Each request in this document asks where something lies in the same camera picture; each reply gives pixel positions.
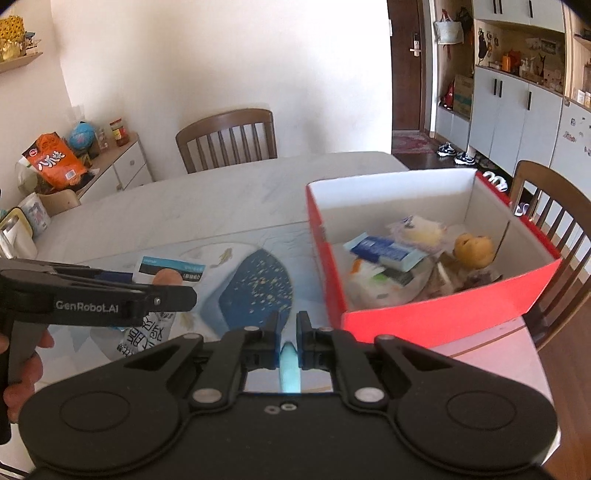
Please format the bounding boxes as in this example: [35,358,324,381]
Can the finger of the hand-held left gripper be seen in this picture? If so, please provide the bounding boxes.
[0,270,199,313]
[0,258,135,284]

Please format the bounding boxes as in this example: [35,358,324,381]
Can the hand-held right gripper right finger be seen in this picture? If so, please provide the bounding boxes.
[295,311,462,410]

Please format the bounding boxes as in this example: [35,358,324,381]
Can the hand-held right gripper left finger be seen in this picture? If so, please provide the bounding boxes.
[121,310,283,410]

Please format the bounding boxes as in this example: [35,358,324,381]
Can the white pouch with orange print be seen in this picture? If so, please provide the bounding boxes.
[99,256,206,361]

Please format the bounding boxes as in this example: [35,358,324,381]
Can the pale turquoise small object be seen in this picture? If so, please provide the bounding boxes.
[278,342,301,393]

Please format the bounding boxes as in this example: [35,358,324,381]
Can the blue biscuit packet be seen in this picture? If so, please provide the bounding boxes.
[344,233,428,273]

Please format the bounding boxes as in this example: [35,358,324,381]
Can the red cardboard box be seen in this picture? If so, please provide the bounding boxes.
[305,167,563,350]

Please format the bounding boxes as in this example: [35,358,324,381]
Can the bread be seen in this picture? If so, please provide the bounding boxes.
[388,215,447,253]

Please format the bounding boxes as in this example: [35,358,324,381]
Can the white marble desktop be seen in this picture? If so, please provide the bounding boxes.
[0,151,555,467]

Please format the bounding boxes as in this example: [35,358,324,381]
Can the person's left hand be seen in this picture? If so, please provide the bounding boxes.
[2,332,56,424]

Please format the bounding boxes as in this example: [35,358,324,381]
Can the fish print table mat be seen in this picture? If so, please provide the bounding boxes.
[36,220,325,385]

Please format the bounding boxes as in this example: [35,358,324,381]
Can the white printed pack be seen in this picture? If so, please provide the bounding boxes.
[18,192,52,232]

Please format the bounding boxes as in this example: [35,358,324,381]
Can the light wooden chair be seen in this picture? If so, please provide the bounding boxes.
[37,189,82,218]

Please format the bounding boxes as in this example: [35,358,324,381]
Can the clear plastic bag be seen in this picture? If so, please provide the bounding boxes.
[16,156,42,195]

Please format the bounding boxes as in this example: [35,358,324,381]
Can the orange snack bag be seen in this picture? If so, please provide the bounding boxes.
[23,133,89,190]

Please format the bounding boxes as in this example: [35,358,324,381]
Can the white sideboard cabinet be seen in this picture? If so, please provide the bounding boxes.
[76,133,155,202]

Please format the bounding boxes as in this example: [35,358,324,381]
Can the blue globe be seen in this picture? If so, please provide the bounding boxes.
[69,121,97,151]

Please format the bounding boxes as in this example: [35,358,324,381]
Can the red lid jar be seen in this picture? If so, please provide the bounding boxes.
[109,119,129,148]

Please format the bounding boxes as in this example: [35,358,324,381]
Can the brown wooden chair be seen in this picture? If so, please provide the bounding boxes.
[175,108,278,174]
[509,160,591,352]

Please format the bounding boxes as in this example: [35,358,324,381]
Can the patterned door rug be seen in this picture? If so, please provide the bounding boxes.
[392,131,437,156]

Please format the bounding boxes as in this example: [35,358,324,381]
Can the golden ornament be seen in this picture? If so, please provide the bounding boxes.
[0,15,29,64]

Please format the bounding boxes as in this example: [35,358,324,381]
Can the pair of white slippers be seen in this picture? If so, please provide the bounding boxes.
[482,170,509,193]

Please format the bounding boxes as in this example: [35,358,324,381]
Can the dark brown door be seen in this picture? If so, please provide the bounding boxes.
[386,0,433,135]

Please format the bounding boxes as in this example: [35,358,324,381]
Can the brown cardboard carton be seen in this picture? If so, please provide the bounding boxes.
[452,74,474,116]

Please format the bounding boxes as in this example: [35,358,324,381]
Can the grey tote bag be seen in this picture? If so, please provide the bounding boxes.
[435,8,464,46]

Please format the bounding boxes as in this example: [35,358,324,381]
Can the wooden wall shelf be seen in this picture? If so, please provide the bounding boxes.
[0,51,44,74]

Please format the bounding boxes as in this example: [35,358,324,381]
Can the white wooden wall cabinet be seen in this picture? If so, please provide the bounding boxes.
[427,0,591,195]

